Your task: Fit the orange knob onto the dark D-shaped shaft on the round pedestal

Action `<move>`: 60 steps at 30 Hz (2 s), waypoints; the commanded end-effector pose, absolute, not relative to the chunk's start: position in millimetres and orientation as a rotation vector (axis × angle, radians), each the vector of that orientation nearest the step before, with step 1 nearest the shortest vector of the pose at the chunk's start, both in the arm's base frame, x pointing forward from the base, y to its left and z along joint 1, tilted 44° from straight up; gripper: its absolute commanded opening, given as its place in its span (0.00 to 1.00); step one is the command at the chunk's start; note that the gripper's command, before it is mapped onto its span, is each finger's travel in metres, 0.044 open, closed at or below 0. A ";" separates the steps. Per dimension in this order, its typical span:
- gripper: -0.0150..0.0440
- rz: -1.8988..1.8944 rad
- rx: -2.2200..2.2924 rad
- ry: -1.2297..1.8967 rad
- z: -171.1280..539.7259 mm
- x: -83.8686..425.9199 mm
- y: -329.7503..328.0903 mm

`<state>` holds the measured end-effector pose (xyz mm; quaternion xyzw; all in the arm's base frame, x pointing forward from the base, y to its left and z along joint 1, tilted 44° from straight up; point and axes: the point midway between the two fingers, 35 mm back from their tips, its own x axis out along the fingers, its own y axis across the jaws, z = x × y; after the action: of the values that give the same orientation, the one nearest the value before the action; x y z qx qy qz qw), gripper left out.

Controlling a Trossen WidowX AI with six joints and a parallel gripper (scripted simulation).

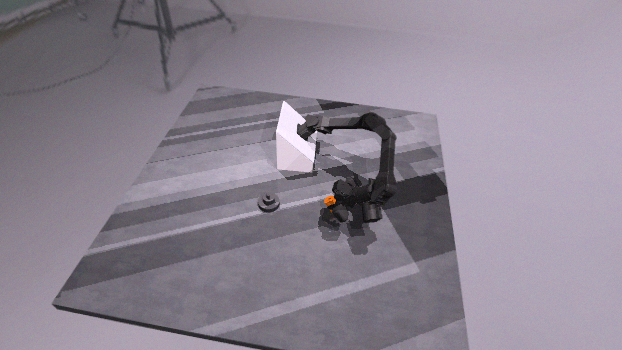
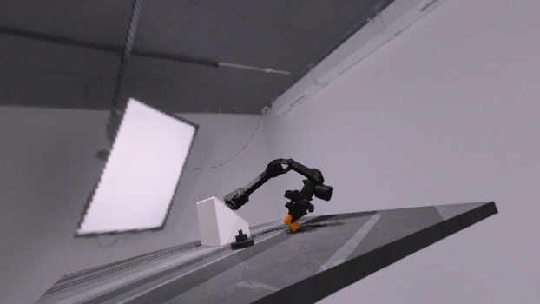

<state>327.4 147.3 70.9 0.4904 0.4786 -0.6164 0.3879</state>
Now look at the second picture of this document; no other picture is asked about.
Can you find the orange tapered knob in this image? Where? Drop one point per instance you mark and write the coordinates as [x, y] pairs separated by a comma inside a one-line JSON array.
[[292, 226]]

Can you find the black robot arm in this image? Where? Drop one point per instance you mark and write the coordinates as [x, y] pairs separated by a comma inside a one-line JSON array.
[[313, 186]]

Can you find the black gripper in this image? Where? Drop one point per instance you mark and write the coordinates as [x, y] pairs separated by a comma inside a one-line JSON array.
[[297, 210]]

